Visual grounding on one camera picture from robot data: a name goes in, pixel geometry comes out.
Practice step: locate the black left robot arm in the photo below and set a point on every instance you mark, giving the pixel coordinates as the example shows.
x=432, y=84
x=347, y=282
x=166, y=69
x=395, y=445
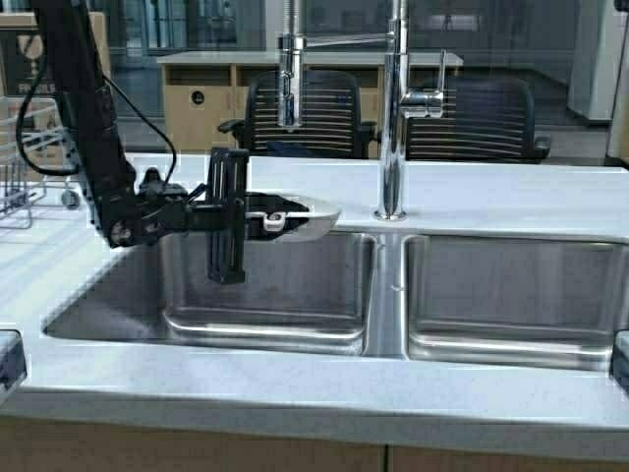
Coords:
x=128, y=212

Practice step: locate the wire dish rack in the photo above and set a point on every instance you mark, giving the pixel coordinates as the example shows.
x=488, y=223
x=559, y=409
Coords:
x=24, y=190

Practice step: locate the black office chair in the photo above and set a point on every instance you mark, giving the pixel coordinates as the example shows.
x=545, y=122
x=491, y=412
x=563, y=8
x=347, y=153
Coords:
x=332, y=125
x=485, y=119

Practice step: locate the chrome kitchen faucet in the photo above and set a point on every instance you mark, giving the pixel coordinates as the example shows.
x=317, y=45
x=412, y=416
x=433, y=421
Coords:
x=400, y=103

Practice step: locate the wooden shelf unit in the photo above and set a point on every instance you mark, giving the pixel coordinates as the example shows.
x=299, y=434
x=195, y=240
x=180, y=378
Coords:
x=202, y=89

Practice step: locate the left black office chair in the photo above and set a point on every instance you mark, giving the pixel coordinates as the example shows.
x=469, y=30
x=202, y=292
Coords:
x=332, y=125

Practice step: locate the right black office chair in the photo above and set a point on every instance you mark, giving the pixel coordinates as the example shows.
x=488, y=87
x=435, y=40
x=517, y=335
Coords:
x=485, y=119

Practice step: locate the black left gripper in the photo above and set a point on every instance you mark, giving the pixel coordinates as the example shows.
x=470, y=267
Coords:
x=227, y=185

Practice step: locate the cardboard box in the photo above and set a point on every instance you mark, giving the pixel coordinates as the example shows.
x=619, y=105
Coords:
x=21, y=56

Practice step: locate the steel double sink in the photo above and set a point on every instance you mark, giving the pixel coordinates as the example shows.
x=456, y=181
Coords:
x=558, y=304

